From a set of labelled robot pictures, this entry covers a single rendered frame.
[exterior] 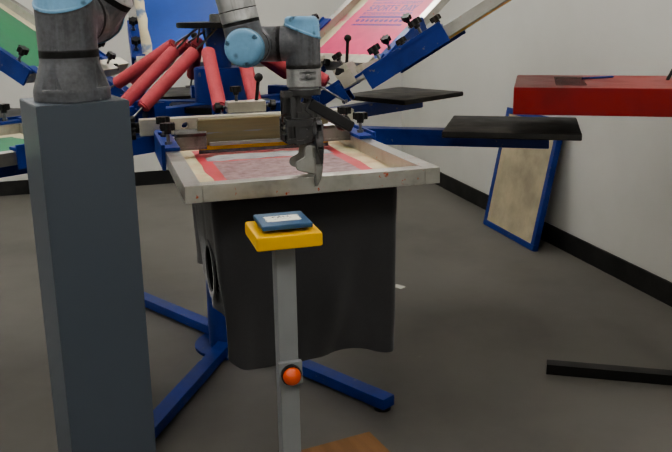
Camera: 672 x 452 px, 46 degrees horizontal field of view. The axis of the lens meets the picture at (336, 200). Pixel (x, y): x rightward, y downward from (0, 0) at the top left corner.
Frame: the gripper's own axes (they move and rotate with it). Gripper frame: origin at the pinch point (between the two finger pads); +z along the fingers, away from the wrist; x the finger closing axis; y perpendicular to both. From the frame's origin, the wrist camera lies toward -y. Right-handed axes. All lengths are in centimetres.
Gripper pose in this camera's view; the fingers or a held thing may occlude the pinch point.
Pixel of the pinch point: (316, 178)
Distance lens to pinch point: 178.7
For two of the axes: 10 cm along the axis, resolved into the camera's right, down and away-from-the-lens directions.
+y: -9.6, 0.9, -2.7
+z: 0.3, 9.8, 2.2
